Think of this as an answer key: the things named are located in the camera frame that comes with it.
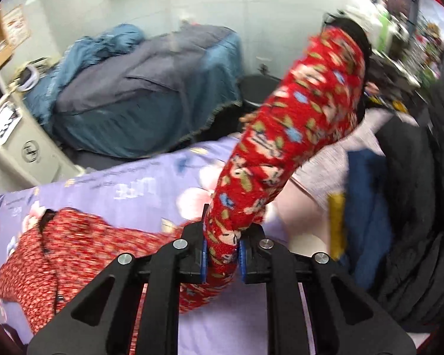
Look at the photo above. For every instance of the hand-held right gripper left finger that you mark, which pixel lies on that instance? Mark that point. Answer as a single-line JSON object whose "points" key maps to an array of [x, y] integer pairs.
{"points": [[204, 262]]}

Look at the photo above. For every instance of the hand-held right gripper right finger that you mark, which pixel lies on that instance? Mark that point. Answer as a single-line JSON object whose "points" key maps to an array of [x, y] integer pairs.
{"points": [[241, 262]]}

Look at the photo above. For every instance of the red floral quilted jacket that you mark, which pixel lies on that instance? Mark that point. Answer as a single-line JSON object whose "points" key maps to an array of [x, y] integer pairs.
{"points": [[299, 118]]}

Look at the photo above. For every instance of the purple floral bedsheet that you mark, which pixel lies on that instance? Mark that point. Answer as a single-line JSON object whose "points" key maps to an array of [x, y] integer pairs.
{"points": [[140, 188]]}

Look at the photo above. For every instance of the yellow cloth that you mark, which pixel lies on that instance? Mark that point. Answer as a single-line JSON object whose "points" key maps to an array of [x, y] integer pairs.
{"points": [[336, 225]]}

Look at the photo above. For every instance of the dark blue garment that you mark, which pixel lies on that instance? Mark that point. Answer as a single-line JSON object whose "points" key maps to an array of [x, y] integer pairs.
{"points": [[366, 199]]}

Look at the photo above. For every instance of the dark blue massage bed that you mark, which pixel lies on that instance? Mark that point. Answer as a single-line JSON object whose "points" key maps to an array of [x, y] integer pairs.
{"points": [[133, 133]]}

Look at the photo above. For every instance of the black round bin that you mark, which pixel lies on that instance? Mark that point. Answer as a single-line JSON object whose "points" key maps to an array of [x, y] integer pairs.
{"points": [[255, 88]]}

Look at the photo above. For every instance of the black padded jacket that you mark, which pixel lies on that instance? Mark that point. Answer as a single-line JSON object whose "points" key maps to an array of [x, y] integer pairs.
{"points": [[421, 192]]}

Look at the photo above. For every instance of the white beauty machine with screen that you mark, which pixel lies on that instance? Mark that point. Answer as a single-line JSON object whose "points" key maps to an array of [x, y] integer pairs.
{"points": [[33, 155]]}

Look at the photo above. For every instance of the blue blanket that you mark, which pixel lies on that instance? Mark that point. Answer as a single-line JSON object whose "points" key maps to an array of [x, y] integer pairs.
{"points": [[96, 44]]}

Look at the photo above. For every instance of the cluster of toiletry bottles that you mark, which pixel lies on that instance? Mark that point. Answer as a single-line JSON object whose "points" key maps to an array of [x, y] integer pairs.
{"points": [[370, 18]]}

